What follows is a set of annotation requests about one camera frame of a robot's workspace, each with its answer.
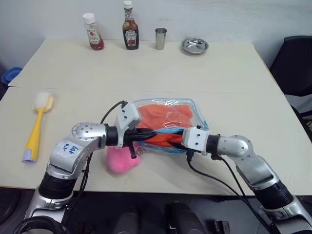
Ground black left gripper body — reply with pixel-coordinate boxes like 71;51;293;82
123;128;147;159

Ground orange cloth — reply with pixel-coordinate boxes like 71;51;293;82
138;104;194;149

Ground clear plastic zipper pouch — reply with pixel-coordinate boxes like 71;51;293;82
114;97;211;155

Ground steel bowl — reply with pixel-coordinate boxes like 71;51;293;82
180;37;210;56

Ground steel cup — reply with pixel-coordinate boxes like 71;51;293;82
155;27;168;50

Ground yellow brush with white sponge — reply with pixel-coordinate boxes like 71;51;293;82
21;91;55;164

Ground dark Heinz sauce bottle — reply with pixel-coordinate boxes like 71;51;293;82
121;0;140;51

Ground clear ketchup bottle white cap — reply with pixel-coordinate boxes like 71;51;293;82
82;13;105;51

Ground black chair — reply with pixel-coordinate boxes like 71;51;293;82
269;35;312;144

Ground blue plastic bin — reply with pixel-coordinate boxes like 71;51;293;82
0;67;23;85

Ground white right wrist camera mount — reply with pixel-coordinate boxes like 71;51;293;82
182;126;211;156

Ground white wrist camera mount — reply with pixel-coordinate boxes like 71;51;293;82
114;102;143;149
182;126;211;156

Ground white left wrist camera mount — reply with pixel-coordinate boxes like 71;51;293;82
114;102;143;149

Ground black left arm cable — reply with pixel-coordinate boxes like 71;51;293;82
70;100;128;213

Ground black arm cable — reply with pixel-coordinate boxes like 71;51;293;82
211;152;247;198
185;149;281;234
70;100;128;213

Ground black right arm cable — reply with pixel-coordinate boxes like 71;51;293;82
185;149;281;234
211;152;247;198

